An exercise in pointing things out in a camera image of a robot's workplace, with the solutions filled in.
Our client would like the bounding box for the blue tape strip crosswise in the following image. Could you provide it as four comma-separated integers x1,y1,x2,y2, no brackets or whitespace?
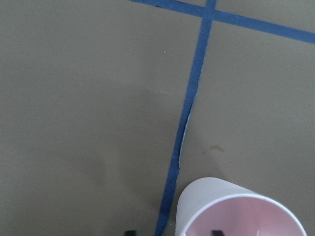
137,0,315,44

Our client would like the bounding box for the blue tape strip lengthwise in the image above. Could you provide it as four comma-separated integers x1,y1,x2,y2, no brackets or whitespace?
154,0,217,236

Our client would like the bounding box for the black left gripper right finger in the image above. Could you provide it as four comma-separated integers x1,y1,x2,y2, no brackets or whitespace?
211,230,224,236

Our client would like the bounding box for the pink plastic cup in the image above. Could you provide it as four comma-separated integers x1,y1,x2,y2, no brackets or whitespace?
175,177,306,236

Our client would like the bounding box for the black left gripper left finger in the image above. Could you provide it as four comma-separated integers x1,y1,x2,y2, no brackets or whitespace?
125,230,136,236

